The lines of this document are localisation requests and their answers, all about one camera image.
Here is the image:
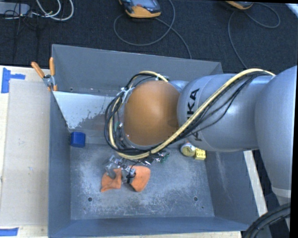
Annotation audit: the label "grey metal bin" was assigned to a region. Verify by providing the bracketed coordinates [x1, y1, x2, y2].
[41, 43, 268, 238]

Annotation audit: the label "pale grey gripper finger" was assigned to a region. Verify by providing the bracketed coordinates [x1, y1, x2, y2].
[120, 165, 132, 183]
[104, 162, 118, 179]

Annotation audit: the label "blue cube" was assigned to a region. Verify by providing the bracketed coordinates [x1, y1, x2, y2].
[69, 131, 87, 149]

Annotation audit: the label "round yellow and white object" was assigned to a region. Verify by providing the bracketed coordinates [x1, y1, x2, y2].
[180, 142, 197, 158]

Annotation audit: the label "orange cloth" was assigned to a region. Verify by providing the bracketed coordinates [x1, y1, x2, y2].
[100, 163, 152, 196]

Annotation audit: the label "small yellow box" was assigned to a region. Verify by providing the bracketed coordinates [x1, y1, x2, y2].
[194, 147, 208, 161]

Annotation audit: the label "pale flat board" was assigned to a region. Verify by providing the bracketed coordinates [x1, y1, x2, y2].
[0, 78, 57, 230]

